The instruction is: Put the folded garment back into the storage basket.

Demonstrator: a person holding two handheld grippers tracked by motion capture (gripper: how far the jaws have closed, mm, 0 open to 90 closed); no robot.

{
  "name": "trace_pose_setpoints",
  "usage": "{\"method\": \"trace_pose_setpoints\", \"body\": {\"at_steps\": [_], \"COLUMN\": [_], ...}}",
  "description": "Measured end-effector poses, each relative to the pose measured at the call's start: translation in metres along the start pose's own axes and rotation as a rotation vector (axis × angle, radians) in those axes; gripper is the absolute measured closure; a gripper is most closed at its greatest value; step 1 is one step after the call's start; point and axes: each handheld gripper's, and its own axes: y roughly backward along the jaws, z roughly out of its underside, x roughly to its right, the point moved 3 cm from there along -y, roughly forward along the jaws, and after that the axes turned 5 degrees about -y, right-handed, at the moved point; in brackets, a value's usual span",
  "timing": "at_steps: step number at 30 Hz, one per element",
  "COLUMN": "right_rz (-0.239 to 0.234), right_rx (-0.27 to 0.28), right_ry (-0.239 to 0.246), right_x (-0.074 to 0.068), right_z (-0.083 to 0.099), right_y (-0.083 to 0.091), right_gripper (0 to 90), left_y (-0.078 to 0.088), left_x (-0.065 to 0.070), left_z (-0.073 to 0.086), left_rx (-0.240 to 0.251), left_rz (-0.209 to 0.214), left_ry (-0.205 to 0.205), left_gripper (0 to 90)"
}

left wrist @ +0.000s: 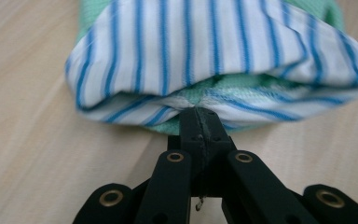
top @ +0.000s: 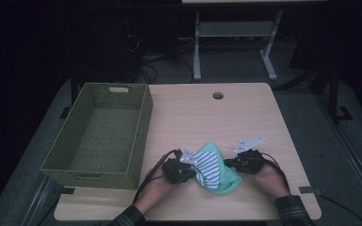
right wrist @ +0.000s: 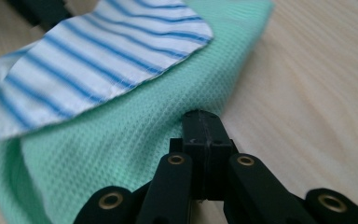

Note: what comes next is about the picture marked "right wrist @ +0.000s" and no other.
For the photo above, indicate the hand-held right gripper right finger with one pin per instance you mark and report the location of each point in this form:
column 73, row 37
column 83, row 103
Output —
column 217, row 137

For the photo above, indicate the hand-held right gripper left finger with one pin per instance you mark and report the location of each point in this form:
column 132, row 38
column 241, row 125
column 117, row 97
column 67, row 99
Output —
column 192, row 137

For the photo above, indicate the mint garment with striped collar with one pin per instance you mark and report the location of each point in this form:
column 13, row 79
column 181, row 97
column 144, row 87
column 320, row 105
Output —
column 121, row 124

